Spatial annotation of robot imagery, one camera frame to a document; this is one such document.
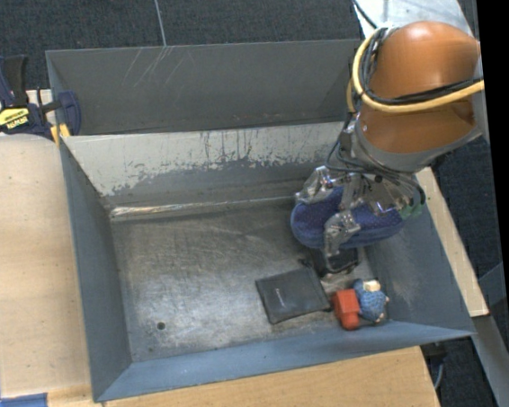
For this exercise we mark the blue toy animal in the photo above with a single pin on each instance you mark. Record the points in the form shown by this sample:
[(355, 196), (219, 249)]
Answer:
[(373, 305)]

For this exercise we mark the grey metal bin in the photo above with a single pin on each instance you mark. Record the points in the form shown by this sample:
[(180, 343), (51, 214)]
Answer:
[(198, 271)]

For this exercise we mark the black fabric pouch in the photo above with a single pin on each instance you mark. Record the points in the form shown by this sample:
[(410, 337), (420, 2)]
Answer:
[(293, 295)]

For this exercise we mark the small black box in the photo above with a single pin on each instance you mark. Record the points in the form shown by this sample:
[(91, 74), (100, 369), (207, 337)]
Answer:
[(344, 262)]

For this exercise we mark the dark blue soft slipper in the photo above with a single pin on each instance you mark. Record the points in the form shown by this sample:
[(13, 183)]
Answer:
[(313, 223)]

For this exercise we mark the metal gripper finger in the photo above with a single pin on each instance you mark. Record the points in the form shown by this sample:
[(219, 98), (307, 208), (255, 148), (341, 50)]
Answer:
[(320, 184), (339, 226)]

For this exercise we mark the red block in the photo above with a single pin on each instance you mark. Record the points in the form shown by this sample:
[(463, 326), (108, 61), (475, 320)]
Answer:
[(347, 308)]

